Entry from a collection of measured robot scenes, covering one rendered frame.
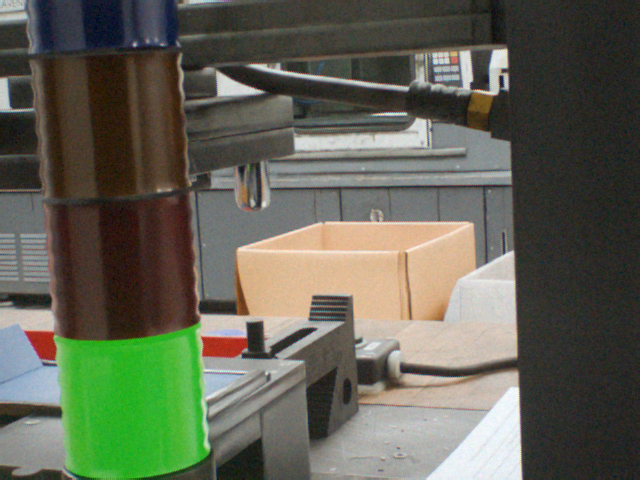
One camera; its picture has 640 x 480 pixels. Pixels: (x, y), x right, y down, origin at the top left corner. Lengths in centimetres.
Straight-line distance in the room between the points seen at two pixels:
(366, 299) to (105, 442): 260
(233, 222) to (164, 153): 543
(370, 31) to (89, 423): 25
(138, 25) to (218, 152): 29
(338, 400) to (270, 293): 218
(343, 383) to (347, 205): 459
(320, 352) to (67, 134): 52
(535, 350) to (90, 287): 22
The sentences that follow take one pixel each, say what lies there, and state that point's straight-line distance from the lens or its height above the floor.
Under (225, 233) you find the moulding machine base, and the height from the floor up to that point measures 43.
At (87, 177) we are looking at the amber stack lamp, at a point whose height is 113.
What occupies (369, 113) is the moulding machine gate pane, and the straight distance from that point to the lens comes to 534.
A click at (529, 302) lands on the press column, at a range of 46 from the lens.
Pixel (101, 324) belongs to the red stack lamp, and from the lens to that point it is 29.
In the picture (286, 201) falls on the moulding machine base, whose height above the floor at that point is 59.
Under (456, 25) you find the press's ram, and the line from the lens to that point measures 48.
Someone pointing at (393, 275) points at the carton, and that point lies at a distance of 285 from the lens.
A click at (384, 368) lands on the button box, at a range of 93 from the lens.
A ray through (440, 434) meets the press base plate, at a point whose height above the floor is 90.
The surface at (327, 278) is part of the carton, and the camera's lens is 292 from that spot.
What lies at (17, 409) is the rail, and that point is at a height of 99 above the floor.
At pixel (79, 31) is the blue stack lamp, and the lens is 28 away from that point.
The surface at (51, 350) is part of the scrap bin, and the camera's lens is 95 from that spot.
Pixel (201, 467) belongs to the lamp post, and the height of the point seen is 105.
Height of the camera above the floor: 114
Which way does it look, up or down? 8 degrees down
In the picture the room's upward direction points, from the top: 3 degrees counter-clockwise
